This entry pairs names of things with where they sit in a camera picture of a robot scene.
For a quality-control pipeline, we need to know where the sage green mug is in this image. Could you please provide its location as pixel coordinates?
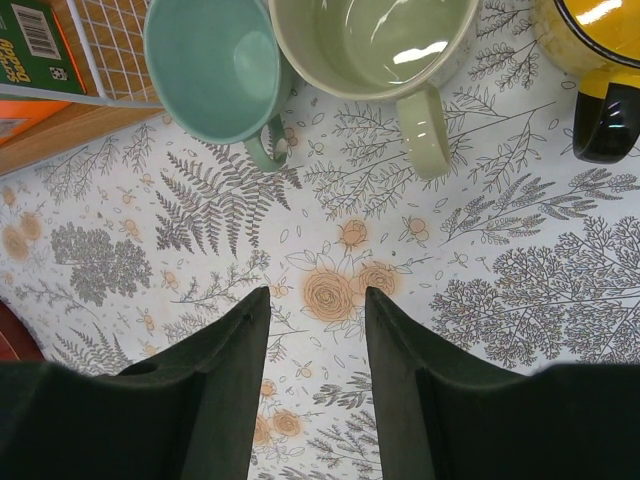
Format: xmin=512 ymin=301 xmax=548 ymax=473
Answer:
xmin=268 ymin=0 xmax=481 ymax=180

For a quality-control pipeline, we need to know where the yellow black mug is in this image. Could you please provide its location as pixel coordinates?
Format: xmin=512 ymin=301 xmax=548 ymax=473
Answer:
xmin=531 ymin=0 xmax=639 ymax=164

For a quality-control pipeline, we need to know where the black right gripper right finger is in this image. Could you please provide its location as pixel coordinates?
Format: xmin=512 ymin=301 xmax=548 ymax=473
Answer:
xmin=365 ymin=287 xmax=639 ymax=479

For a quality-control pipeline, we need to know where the red round tray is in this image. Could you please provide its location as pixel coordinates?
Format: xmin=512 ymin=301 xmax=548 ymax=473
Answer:
xmin=0 ymin=302 xmax=44 ymax=361

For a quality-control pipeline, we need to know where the teal green mug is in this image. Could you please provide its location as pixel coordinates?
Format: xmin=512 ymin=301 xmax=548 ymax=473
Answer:
xmin=144 ymin=0 xmax=295 ymax=172

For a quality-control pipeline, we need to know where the white wire wooden shelf rack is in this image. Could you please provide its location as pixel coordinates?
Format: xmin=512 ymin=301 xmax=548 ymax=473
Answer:
xmin=1 ymin=1 xmax=162 ymax=174

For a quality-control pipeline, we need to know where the floral tablecloth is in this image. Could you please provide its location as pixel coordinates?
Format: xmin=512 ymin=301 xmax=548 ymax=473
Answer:
xmin=1 ymin=1 xmax=639 ymax=479

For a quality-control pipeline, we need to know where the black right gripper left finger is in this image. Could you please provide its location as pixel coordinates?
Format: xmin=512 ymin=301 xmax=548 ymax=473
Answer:
xmin=1 ymin=287 xmax=270 ymax=479

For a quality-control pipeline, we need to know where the orange sponge pack front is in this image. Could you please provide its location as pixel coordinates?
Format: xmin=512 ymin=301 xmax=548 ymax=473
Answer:
xmin=1 ymin=1 xmax=86 ymax=143

